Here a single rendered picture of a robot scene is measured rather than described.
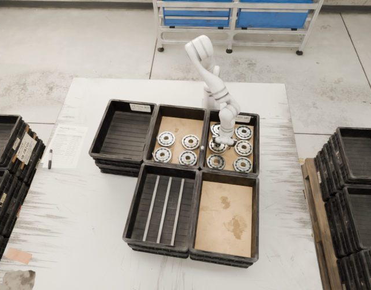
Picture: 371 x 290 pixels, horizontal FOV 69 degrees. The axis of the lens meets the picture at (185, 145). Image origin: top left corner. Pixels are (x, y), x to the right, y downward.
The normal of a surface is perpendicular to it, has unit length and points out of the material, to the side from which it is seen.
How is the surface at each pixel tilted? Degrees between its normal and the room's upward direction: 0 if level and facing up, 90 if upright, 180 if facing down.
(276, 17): 90
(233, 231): 0
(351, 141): 0
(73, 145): 0
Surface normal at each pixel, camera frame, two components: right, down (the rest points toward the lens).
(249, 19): -0.07, 0.84
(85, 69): -0.02, -0.53
